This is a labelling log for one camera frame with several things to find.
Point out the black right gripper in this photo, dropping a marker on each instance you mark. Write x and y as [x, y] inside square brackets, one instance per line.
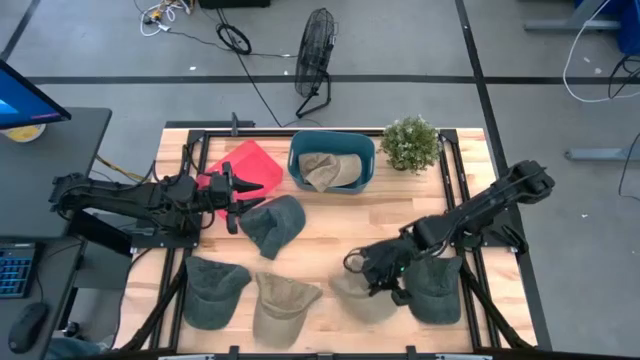
[387, 262]

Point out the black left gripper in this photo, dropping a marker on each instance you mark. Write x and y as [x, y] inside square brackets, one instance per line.
[217, 192]

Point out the dark green baseball cap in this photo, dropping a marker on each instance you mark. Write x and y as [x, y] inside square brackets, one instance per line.
[435, 292]
[275, 222]
[212, 295]

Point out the tan baseball cap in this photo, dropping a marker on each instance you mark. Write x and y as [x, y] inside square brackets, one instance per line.
[282, 310]
[360, 306]
[325, 170]

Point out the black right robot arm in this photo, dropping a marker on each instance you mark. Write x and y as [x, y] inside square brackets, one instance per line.
[480, 207]

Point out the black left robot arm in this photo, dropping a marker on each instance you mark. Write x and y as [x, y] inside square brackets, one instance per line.
[125, 197]

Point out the translucent red-pink plastic bin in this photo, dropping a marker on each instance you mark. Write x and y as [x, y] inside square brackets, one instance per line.
[255, 165]

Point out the blue plastic bin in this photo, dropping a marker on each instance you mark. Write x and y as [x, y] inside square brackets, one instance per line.
[300, 145]

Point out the small green potted plant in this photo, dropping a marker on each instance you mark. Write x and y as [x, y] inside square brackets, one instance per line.
[410, 145]

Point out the black floor fan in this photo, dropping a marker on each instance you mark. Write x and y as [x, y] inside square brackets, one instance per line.
[314, 50]

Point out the black desk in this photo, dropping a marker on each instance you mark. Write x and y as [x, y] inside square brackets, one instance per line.
[40, 175]

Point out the grey desk leg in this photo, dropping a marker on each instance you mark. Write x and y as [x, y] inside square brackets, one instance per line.
[600, 154]

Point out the black keyboard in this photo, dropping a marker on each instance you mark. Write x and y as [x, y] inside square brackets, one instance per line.
[15, 270]

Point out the computer monitor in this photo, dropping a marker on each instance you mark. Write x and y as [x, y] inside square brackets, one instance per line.
[20, 102]

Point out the black computer mouse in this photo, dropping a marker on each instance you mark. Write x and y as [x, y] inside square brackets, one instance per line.
[27, 327]

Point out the black aluminium table frame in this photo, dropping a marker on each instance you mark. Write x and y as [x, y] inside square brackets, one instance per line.
[460, 165]

